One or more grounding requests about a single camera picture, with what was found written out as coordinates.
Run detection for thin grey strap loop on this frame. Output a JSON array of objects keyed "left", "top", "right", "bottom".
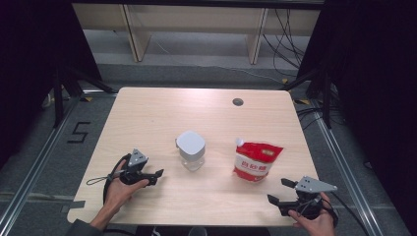
[{"left": 86, "top": 175, "right": 114, "bottom": 187}]

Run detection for hanging black cables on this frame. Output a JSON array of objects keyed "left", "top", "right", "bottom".
[{"left": 262, "top": 9, "right": 308, "bottom": 78}]

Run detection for black metal stand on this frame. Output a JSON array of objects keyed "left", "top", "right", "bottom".
[
  {"left": 52, "top": 65, "right": 118, "bottom": 130},
  {"left": 280, "top": 68, "right": 332, "bottom": 130}
]

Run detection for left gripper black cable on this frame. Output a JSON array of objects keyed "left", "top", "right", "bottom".
[{"left": 102, "top": 152, "right": 132, "bottom": 205}]

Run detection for beige wooden shelf unit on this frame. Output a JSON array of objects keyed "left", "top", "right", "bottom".
[{"left": 72, "top": 3, "right": 322, "bottom": 66}]

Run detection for black curtain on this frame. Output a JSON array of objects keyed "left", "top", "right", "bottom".
[
  {"left": 0, "top": 0, "right": 102, "bottom": 168},
  {"left": 296, "top": 0, "right": 417, "bottom": 230}
]

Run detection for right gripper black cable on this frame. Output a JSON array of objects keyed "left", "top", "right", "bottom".
[{"left": 328, "top": 191, "right": 372, "bottom": 236}]

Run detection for black floor cables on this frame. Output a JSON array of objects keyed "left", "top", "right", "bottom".
[{"left": 295, "top": 105, "right": 345, "bottom": 132}]

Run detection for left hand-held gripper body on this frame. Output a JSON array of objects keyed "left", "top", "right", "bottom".
[{"left": 118, "top": 148, "right": 158, "bottom": 186}]

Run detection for person's left hand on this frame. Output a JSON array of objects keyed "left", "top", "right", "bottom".
[{"left": 103, "top": 159, "right": 150, "bottom": 216}]

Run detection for red and white sugar pouch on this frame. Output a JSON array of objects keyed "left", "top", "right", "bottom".
[{"left": 232, "top": 137, "right": 284, "bottom": 184}]

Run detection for black wrist strap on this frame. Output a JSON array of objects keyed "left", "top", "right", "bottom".
[{"left": 323, "top": 198, "right": 339, "bottom": 229}]

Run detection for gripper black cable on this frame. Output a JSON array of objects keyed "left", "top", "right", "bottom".
[
  {"left": 328, "top": 191, "right": 372, "bottom": 236},
  {"left": 102, "top": 152, "right": 132, "bottom": 205}
]

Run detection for person's dark clothing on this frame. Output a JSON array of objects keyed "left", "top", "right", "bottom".
[{"left": 135, "top": 225, "right": 272, "bottom": 236}]

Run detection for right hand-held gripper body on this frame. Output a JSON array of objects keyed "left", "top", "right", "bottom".
[{"left": 279, "top": 175, "right": 338, "bottom": 220}]

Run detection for grey floor tape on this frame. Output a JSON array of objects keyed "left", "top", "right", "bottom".
[{"left": 59, "top": 200, "right": 87, "bottom": 214}]

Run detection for metal floor rail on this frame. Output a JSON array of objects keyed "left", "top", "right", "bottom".
[
  {"left": 0, "top": 96, "right": 82, "bottom": 236},
  {"left": 309, "top": 99, "right": 378, "bottom": 236}
]

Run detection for person's right hand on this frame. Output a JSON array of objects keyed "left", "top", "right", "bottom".
[{"left": 288, "top": 192, "right": 336, "bottom": 236}]

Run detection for white floor cable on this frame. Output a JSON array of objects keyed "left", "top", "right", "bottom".
[{"left": 151, "top": 38, "right": 284, "bottom": 83}]

